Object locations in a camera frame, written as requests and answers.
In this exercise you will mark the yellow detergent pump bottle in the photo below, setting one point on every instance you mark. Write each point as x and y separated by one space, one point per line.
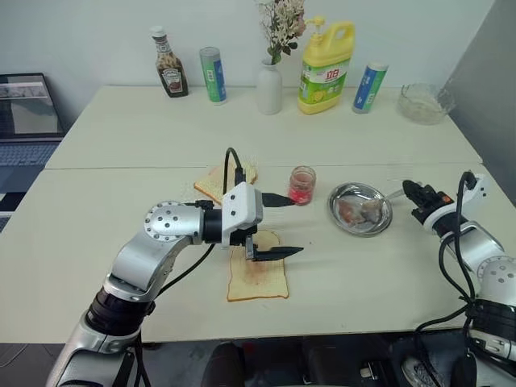
322 84

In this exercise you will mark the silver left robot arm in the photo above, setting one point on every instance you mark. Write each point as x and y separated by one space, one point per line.
161 230

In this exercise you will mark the white sneaker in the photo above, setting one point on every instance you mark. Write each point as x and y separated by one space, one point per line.
419 373

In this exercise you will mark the small glass jam jar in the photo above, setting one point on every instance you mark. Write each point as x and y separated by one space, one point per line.
301 187

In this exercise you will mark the open laptop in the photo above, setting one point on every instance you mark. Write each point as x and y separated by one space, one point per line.
24 113

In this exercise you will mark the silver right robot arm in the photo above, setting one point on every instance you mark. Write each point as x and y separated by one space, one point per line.
483 248

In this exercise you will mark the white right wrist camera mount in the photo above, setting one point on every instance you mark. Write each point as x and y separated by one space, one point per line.
481 187

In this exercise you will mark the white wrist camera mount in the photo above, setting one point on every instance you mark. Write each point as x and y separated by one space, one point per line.
240 209
481 187

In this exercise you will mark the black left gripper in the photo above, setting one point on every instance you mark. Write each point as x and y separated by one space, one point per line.
250 238

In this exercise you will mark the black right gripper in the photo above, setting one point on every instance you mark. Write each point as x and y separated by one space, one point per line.
437 203

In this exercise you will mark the clear glass bowl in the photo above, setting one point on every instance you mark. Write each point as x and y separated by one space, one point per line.
423 105

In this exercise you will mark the round metal plate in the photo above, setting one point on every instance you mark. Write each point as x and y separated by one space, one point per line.
359 230

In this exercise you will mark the dark rounded shape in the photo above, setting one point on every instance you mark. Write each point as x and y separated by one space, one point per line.
225 364

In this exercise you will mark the white ceramic vase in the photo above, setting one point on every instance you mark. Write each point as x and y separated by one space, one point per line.
269 92

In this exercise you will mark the dried flower bouquet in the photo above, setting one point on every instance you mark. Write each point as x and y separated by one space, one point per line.
280 28

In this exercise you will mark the bread slice with pink stain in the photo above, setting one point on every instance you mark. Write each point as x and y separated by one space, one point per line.
258 282

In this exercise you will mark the plain bread slice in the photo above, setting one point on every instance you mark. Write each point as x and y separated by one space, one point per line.
209 183

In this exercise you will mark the green blue cylinder can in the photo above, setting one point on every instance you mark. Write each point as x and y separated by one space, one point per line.
213 76
369 90

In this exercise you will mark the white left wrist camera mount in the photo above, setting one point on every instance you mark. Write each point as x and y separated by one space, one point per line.
240 209

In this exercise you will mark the ketchup bottle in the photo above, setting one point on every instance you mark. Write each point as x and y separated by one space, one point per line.
173 78

